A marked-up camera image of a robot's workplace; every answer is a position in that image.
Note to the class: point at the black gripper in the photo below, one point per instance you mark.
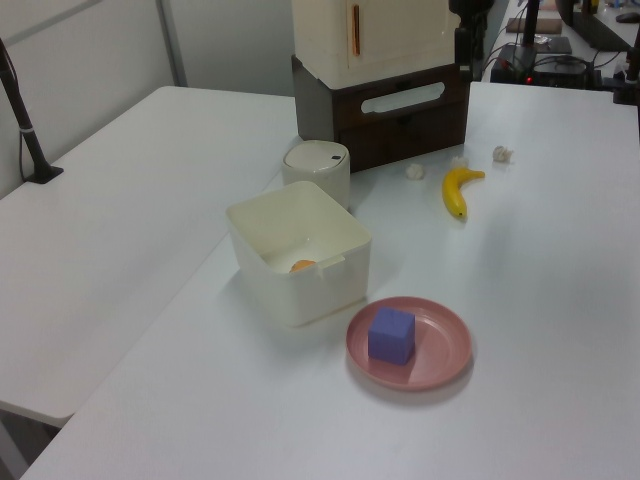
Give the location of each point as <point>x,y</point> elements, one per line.
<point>470,10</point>

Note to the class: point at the purple foam cube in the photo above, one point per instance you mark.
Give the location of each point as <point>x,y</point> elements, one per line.
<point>390,340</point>

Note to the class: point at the pink round plate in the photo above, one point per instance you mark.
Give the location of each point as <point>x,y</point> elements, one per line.
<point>440,350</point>

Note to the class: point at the black upright pole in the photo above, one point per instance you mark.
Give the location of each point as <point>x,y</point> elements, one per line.
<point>530,25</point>

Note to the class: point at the black electronics box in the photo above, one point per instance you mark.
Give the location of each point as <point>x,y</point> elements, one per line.
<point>560,72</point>

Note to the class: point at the crumpled white paper ball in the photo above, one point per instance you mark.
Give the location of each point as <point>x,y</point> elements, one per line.
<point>415,171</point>
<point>459,161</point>
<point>502,154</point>

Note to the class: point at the dark brown drawer box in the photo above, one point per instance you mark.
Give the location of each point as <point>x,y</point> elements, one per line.
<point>400,135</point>

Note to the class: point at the yellow banana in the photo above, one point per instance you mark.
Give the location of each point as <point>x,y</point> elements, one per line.
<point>452,192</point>

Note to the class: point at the black computer mouse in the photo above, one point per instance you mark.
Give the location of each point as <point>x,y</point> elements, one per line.
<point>629,18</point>

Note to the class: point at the black clamp stand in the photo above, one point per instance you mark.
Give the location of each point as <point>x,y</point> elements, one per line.
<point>627,85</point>

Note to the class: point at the small cream lidded bin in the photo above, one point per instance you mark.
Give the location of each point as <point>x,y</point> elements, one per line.
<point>315,160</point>

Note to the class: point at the toasted bread piece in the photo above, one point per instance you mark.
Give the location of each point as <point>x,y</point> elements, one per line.
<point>302,265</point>

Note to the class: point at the cream open storage box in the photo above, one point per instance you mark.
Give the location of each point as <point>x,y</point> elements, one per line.
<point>310,295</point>

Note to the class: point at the black camera stand pole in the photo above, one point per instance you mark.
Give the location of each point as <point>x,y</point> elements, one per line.
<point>22,120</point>

